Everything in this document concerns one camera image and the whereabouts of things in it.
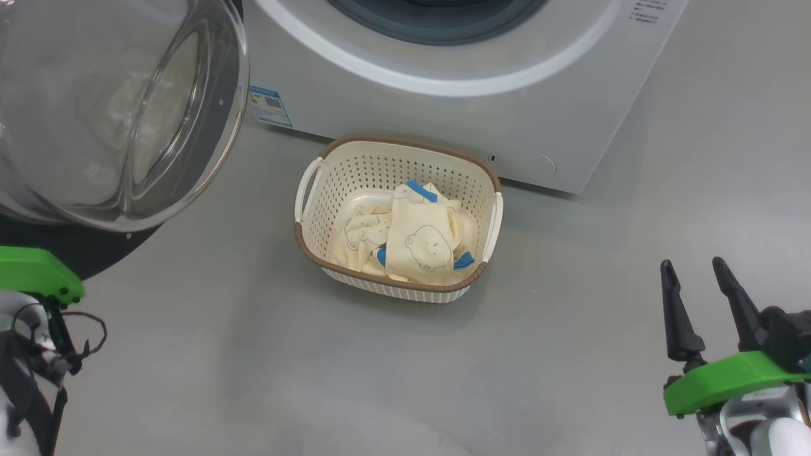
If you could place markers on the cream garment with small prints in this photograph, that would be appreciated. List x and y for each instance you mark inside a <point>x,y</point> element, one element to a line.
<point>361,237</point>

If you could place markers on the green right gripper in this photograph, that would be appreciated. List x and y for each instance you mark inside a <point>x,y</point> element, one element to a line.
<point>728,380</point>

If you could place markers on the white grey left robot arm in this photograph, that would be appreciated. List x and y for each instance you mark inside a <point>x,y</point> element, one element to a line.
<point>25,380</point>

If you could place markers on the white front-load washing machine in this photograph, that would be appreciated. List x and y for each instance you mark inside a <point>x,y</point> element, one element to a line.
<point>507,107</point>

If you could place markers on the cream garment with bear print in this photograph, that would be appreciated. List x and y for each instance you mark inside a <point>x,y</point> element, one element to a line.
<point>421,244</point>

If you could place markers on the glass washing machine door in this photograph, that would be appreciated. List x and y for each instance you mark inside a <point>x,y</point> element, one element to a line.
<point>114,114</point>

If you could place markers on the blue energy label sticker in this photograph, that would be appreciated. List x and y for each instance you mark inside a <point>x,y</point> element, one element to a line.
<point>270,106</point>

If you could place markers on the cream perforated laundry basket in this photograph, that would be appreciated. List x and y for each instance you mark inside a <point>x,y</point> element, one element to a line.
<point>355,171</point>

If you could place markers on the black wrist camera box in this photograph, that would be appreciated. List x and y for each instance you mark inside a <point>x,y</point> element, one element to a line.
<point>789,339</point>

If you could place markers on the black text instruction sticker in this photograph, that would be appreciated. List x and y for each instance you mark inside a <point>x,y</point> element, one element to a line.
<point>646,11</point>

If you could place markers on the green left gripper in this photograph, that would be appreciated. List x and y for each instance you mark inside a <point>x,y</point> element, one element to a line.
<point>31,269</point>

